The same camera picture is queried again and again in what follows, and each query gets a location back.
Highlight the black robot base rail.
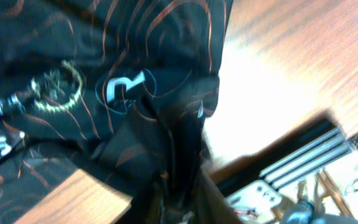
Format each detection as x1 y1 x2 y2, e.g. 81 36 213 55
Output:
211 116 354 224

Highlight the black printed cycling jersey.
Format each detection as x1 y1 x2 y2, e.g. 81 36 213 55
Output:
0 0 238 223

